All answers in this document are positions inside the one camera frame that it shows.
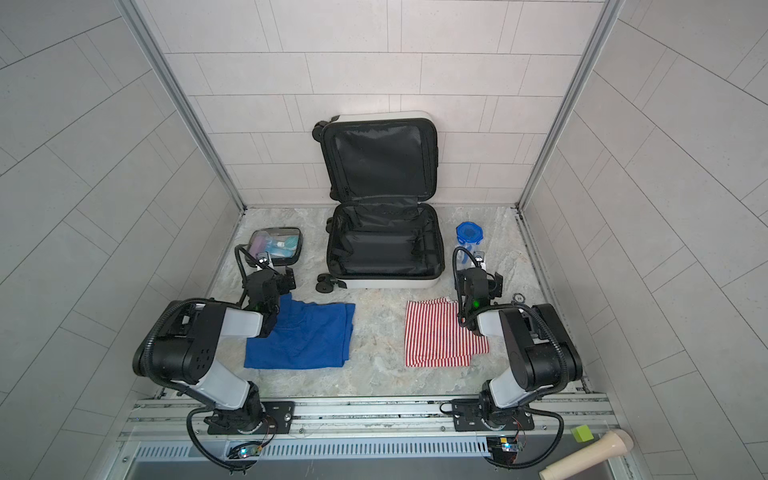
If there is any clear toiletry pouch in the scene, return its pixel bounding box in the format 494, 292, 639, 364
247, 227, 303, 266

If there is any blue lid plastic cup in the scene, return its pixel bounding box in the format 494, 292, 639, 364
456, 221, 485, 262

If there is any red white striped cloth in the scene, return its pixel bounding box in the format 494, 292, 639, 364
404, 298, 490, 368

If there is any blue shirt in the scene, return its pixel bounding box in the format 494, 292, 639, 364
244, 294, 356, 370

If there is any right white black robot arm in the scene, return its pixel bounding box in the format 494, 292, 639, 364
453, 266, 583, 429

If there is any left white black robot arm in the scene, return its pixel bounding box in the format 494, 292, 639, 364
132, 267, 296, 434

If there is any detached black suitcase wheel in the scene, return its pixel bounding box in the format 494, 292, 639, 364
315, 273, 347, 294

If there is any open black white suitcase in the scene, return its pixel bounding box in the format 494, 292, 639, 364
311, 111, 445, 289

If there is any right circuit board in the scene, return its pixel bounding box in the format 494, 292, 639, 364
486, 436, 523, 456

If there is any circuit board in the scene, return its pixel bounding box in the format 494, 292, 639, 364
486, 436, 523, 456
227, 442, 263, 460

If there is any left circuit board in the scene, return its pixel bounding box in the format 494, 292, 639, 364
227, 442, 263, 460

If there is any green sticky note block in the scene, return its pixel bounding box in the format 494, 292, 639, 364
570, 425, 594, 443

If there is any right black cable conduit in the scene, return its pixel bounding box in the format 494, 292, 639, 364
451, 245, 571, 470

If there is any black cable conduit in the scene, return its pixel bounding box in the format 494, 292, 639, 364
140, 242, 277, 472
451, 245, 571, 470

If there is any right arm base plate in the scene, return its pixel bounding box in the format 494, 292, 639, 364
449, 397, 535, 432

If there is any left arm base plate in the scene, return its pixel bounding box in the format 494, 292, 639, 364
204, 401, 296, 436

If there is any left black cable conduit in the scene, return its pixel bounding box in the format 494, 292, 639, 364
140, 242, 277, 472

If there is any aluminium mounting rail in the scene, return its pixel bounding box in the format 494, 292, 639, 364
119, 392, 619, 442

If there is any beige wooden handle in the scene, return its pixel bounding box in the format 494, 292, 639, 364
539, 429, 634, 480

